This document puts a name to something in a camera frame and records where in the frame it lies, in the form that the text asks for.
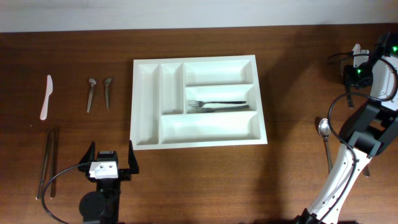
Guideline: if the metal fork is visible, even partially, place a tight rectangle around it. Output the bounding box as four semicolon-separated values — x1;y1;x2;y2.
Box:
187;100;246;108
192;105;250;113
340;59;354;109

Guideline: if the pink plastic knife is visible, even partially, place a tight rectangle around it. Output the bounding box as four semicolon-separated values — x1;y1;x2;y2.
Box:
40;75;53;121

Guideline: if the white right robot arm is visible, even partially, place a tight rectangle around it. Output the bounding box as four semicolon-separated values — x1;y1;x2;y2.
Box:
294;32;397;224

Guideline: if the white cutlery tray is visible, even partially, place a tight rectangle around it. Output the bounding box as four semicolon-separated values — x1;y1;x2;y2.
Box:
130;55;267;150

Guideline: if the metal chopstick left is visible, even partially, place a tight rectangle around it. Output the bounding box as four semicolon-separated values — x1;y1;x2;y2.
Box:
35;129;53;200

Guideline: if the metal spoon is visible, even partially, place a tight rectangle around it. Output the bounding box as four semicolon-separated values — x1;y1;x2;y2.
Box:
363;166;371;177
318;118;333;173

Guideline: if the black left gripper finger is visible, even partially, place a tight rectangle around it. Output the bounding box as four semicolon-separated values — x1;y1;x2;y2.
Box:
78;141;95;171
127;141;139;174

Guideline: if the metal spoon left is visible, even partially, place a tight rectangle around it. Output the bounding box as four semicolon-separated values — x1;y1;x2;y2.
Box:
318;118;333;173

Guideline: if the metal spoon right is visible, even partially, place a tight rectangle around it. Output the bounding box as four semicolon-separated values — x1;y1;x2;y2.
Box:
363;166;371;177

